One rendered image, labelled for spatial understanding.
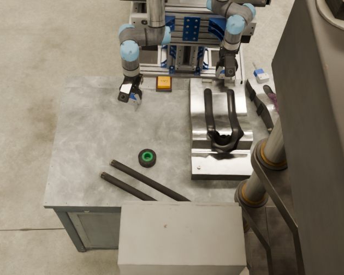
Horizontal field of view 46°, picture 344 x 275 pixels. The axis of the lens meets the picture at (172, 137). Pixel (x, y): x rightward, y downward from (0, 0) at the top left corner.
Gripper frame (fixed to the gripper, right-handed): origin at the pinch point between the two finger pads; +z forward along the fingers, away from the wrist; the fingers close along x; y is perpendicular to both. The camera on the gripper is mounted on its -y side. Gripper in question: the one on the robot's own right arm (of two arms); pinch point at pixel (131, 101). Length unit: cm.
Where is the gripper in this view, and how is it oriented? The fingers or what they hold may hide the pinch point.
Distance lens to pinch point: 194.9
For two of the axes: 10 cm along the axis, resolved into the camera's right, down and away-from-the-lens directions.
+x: -9.4, -3.1, 1.4
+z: -0.4, 5.1, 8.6
